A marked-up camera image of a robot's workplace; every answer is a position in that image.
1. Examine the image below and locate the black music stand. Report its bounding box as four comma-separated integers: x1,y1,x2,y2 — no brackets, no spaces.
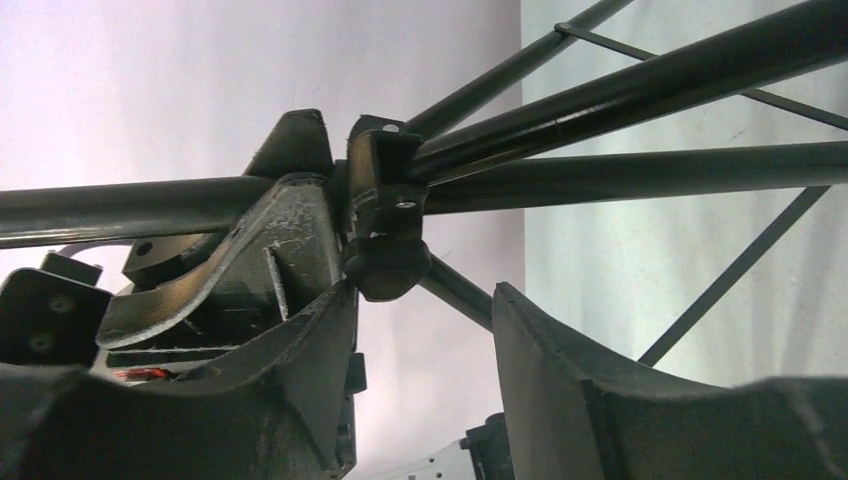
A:
1,1,847,365

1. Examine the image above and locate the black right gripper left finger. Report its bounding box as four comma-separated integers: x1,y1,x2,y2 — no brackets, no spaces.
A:
1,280,358,479

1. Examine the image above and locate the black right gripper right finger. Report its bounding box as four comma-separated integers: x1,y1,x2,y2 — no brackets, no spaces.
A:
492,283,847,479

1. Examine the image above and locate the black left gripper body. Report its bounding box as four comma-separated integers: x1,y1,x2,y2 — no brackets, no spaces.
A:
0,231,286,386

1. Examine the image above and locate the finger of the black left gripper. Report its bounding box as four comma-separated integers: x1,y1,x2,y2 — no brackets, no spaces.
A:
244,109,333,179
96,174,342,350

